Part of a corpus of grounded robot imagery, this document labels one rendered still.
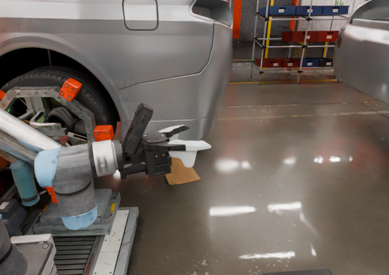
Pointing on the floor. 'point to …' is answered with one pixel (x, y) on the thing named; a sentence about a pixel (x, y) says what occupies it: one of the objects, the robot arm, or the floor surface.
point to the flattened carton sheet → (180, 173)
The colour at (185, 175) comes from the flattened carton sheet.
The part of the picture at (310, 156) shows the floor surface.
